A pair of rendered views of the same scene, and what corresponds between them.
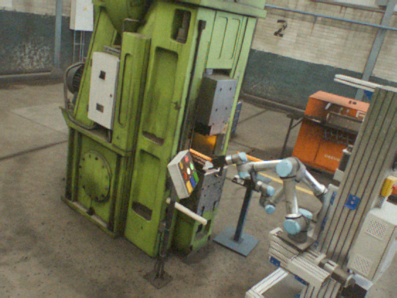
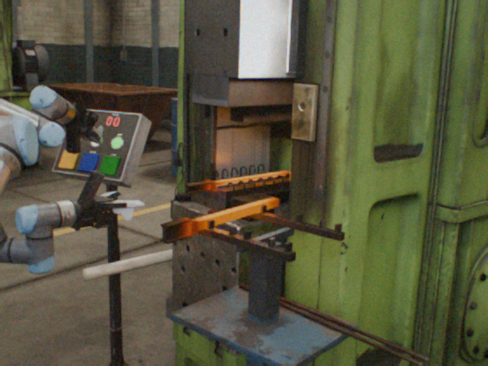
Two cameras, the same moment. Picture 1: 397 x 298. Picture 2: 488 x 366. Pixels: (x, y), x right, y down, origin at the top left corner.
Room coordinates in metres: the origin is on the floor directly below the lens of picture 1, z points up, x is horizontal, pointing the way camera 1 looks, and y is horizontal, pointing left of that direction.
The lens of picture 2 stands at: (3.86, -1.97, 1.45)
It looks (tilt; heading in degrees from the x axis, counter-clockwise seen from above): 13 degrees down; 106
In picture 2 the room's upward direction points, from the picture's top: 2 degrees clockwise
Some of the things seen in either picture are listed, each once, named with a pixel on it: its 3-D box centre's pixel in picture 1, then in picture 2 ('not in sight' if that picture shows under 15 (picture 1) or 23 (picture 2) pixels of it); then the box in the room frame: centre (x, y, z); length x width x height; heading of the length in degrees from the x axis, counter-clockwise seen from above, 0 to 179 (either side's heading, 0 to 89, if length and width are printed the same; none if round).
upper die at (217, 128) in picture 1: (199, 121); (257, 89); (3.35, 0.07, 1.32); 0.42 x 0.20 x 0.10; 55
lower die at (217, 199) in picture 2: (192, 157); (254, 187); (3.35, 0.07, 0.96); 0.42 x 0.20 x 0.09; 55
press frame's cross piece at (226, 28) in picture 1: (205, 36); not in sight; (3.47, 0.17, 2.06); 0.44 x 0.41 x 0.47; 55
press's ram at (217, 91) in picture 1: (207, 95); (267, 16); (3.38, 0.05, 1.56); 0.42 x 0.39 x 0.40; 55
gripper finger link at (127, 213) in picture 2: not in sight; (128, 211); (3.10, -0.44, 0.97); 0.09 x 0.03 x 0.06; 19
